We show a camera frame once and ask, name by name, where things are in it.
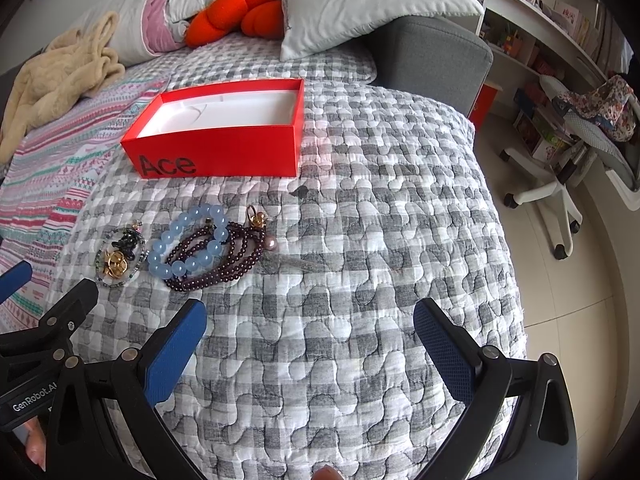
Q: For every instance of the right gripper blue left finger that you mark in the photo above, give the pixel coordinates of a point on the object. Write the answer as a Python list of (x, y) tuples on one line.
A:
[(149, 378)]

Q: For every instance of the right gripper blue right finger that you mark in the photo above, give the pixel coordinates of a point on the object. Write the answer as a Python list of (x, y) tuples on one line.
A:
[(479, 377)]

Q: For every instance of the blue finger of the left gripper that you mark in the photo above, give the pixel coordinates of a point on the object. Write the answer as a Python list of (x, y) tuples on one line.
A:
[(13, 279), (53, 331)]

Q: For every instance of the gold flower hair clip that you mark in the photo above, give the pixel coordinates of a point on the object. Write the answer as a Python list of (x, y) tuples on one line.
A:
[(115, 264)]

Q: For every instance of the black flower hair clip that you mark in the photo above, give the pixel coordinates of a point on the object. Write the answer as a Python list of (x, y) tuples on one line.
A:
[(127, 243)]

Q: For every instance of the pink pearl earring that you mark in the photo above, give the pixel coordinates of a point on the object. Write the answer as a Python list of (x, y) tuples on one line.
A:
[(270, 243)]

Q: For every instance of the gold clover earring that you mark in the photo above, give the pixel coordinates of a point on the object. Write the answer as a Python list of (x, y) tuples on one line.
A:
[(256, 219)]

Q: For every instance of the operator left hand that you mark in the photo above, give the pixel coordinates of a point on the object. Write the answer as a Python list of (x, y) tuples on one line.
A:
[(35, 443)]

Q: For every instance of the operator right hand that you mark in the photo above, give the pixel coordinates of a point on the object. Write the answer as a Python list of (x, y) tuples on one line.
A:
[(326, 472)]

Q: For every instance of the striped patterned bedsheet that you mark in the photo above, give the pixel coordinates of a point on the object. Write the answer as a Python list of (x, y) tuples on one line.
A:
[(50, 177)]

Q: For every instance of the grey checked quilt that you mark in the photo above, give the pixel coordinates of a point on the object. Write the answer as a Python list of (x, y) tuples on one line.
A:
[(311, 357)]

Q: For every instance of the beige fleece blanket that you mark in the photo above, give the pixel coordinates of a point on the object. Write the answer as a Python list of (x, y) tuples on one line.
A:
[(74, 66)]

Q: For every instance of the white office chair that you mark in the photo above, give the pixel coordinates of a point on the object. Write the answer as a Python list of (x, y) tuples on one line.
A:
[(587, 143)]

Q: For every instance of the red Ace cardboard box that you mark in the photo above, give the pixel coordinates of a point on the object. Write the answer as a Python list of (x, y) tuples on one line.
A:
[(245, 128)]

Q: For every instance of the floral cloth on chair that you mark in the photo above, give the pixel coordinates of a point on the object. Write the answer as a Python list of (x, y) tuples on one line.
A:
[(608, 107)]

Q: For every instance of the white pink-trimmed pillow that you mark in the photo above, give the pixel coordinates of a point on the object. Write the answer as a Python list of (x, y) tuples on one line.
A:
[(165, 5)]

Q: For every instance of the white bookshelf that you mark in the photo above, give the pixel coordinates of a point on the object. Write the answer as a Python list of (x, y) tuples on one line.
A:
[(577, 41)]

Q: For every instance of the orange knot cushion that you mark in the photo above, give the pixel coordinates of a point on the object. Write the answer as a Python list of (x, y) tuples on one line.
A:
[(254, 18)]

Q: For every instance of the grey upholstered bed frame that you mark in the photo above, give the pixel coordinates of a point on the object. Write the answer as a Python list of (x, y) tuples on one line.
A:
[(431, 57)]

